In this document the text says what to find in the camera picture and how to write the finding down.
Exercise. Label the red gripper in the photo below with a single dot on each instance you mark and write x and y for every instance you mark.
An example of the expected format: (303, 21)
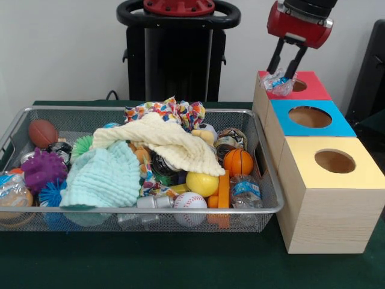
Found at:
(297, 28)

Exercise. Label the yellow ball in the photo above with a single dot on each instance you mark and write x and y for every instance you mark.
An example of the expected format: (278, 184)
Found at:
(201, 184)

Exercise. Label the small clear water bottle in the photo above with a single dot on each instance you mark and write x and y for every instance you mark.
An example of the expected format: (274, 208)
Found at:
(245, 189)

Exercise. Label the brown toy football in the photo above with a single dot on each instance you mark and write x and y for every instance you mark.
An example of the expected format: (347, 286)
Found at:
(42, 134)

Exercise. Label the red round robot base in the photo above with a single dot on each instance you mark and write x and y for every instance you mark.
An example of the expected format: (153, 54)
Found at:
(180, 7)

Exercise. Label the colourful patterned cloth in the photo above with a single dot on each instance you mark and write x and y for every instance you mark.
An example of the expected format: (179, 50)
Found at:
(186, 113)

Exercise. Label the cream waffle cloth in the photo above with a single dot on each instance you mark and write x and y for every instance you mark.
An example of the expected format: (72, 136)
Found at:
(168, 141)

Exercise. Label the orange toy basketball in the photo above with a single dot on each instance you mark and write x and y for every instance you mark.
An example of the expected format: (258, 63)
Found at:
(237, 162)

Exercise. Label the white toy baseball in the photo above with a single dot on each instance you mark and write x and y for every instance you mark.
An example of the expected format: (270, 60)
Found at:
(189, 201)

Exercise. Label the mint waffle cloth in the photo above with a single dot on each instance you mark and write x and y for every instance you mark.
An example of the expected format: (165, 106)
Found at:
(105, 177)

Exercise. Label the silver mesh bin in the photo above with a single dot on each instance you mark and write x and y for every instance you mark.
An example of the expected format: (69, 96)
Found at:
(255, 221)

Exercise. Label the purple spiky rubber toy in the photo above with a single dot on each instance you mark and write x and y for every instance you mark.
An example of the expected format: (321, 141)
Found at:
(45, 170)

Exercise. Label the clear plastic bottle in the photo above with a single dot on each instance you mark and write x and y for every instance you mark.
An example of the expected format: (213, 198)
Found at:
(12, 188)

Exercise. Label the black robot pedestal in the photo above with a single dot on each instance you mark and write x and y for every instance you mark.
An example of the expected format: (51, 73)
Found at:
(177, 60)

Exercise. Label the wooden box with three holes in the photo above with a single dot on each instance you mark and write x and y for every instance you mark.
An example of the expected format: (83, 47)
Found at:
(325, 222)

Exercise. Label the crushed bottle with blue label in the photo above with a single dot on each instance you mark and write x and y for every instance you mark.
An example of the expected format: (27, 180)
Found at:
(278, 84)

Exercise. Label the dark green side tablecloth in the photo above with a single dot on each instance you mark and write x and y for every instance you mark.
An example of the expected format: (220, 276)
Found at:
(374, 123)

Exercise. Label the black chair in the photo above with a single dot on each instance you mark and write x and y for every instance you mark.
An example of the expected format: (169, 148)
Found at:
(370, 75)

